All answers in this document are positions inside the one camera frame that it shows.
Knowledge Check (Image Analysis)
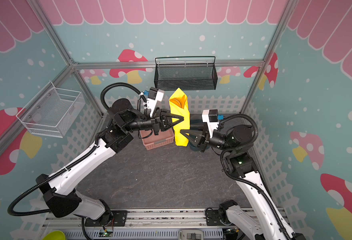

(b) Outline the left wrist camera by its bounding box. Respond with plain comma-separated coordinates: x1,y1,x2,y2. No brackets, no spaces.
143,88,165,117

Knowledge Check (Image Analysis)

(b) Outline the orange plastic spoon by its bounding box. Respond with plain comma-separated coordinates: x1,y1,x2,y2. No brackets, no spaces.
171,98,184,109

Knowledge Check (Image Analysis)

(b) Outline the black wire mesh wall basket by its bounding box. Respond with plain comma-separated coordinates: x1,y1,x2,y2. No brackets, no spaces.
154,56,218,91

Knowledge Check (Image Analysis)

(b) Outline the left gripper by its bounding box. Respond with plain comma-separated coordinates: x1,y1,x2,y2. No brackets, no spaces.
123,106,184,136

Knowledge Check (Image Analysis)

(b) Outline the white wire mesh wall basket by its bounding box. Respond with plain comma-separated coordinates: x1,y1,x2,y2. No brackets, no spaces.
16,82,85,138

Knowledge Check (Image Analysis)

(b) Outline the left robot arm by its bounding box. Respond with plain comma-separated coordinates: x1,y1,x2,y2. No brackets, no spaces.
7,83,185,226

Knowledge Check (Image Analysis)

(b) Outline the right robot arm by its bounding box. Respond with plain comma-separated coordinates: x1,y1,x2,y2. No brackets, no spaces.
180,110,305,240

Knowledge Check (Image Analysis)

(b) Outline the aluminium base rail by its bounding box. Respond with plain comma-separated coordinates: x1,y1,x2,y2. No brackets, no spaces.
37,206,285,240

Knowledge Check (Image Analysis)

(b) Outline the dark teal plastic tray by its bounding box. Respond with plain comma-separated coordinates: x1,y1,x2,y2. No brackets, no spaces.
189,115,206,153

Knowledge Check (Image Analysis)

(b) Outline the pink perforated plastic basket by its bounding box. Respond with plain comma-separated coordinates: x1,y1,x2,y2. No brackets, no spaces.
140,129,175,151

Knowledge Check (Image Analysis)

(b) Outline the yellow paper napkin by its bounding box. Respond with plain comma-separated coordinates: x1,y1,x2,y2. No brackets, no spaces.
168,87,191,148

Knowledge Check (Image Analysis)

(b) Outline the green round object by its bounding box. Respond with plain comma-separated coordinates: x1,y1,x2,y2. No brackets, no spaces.
42,231,67,240

